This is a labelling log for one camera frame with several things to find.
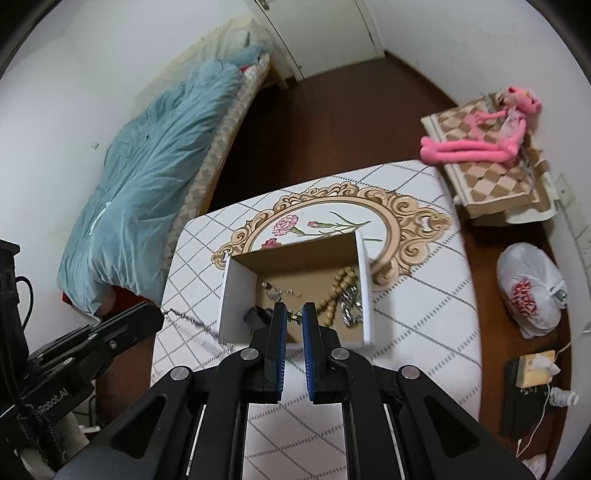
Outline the thin silver chain necklace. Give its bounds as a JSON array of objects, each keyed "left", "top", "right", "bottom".
[{"left": 258, "top": 280, "right": 304, "bottom": 324}]

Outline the black wristwatch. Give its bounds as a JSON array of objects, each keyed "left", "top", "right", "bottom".
[{"left": 243, "top": 306, "right": 273, "bottom": 332}]

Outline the white cardboard box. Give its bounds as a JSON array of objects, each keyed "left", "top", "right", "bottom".
[{"left": 217, "top": 233, "right": 378, "bottom": 349}]

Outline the white patterned tablecloth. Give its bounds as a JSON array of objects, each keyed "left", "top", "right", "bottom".
[{"left": 149, "top": 159, "right": 484, "bottom": 480}]

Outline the teal duvet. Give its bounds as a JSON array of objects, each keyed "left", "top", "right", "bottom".
[{"left": 57, "top": 44, "right": 270, "bottom": 317}]

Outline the tissue box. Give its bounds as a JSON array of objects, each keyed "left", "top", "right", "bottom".
[{"left": 515, "top": 350, "right": 561, "bottom": 389}]

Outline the white plastic bag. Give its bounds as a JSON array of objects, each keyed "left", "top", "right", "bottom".
[{"left": 497, "top": 242, "right": 568, "bottom": 339}]

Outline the checkered cushion stool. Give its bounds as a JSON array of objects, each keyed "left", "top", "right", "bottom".
[{"left": 420, "top": 86, "right": 557, "bottom": 225}]

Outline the pink panther plush toy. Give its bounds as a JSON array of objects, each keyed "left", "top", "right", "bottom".
[{"left": 420, "top": 86, "right": 542, "bottom": 165}]

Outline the bed with patterned mattress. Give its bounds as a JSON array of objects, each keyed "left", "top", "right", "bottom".
[{"left": 57, "top": 13, "right": 288, "bottom": 319}]

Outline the white door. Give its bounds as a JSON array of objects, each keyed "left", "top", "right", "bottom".
[{"left": 245, "top": 0, "right": 385, "bottom": 80}]

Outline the wooden bead bracelet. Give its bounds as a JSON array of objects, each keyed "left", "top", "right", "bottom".
[{"left": 313, "top": 265, "right": 361, "bottom": 328}]

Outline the white charging cable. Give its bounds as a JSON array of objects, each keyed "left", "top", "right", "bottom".
[{"left": 514, "top": 340, "right": 574, "bottom": 458}]

